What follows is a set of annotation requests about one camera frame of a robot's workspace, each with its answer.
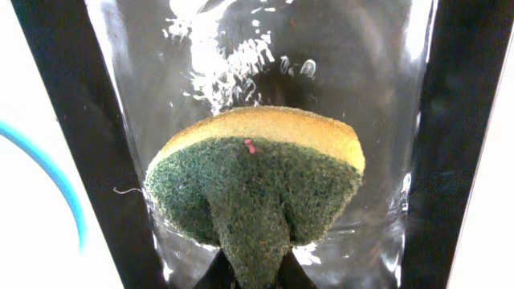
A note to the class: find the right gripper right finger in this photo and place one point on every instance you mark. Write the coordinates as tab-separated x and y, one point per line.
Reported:
468	45

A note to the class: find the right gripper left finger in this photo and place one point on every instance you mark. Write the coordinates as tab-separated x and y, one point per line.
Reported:
68	57

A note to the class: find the white plate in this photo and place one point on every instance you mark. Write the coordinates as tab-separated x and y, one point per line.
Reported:
39	240

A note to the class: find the green yellow sponge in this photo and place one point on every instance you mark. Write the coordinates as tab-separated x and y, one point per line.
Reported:
256	182

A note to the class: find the black water tray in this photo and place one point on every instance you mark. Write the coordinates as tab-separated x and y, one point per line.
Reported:
175	64

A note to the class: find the teal plastic tray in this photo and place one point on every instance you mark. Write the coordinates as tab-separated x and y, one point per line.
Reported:
55	173

